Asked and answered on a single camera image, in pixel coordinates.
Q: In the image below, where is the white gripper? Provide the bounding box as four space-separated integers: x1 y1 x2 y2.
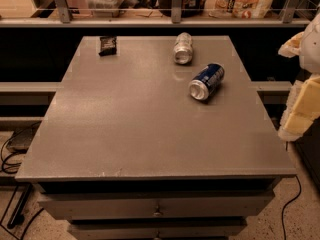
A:
278 14 320 142

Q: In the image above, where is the blue pepsi can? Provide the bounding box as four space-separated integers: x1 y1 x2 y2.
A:
188 63 225 101

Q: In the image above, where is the silver soda can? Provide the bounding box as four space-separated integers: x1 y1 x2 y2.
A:
173 32 193 65

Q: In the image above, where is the black rxbar chocolate wrapper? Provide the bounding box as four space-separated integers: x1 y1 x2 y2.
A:
99 36 117 56

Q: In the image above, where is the upper grey drawer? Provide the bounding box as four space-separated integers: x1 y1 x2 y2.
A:
38 191 274 220

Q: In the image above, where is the grey drawer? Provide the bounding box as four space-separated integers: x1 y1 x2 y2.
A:
38 191 274 220
68 220 247 240

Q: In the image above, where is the clear plastic container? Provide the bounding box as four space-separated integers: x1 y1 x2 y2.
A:
85 0 124 17

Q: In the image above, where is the lower grey drawer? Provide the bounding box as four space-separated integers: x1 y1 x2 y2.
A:
68 220 247 240

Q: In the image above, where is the grey power adapter box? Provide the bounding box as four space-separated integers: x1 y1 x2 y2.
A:
6 128 35 152

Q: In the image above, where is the grey metal shelf rail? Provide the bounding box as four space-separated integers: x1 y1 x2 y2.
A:
0 0 319 28

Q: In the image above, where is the black cable right floor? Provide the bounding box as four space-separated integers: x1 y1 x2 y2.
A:
280 175 303 240

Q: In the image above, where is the black cables left floor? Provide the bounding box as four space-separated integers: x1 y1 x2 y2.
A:
0 122 45 240

